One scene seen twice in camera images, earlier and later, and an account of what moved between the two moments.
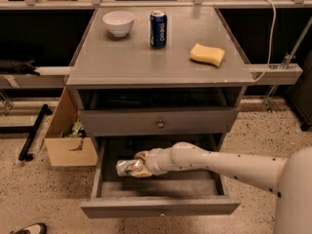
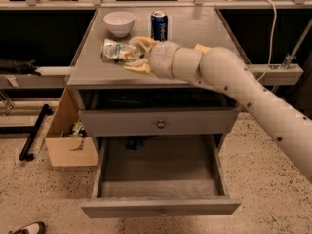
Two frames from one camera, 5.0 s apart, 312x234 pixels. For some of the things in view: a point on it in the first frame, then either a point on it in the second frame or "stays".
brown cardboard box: x=65 y=140 stays
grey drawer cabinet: x=159 y=79 stays
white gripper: x=153 y=163 -> x=161 y=59
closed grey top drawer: x=159 y=122 stays
